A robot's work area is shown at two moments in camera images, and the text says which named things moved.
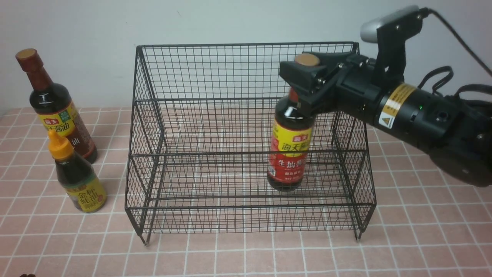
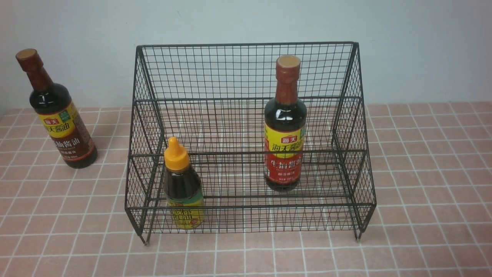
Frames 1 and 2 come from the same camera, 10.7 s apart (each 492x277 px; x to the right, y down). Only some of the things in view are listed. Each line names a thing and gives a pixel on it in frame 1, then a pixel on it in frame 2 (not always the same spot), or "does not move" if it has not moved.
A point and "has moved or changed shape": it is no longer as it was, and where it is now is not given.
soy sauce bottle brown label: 53,104 does not move
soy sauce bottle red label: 291,139 has moved or changed shape
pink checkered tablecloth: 309,188 does not move
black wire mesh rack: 218,144 does not move
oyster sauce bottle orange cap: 77,176 -> 183,190
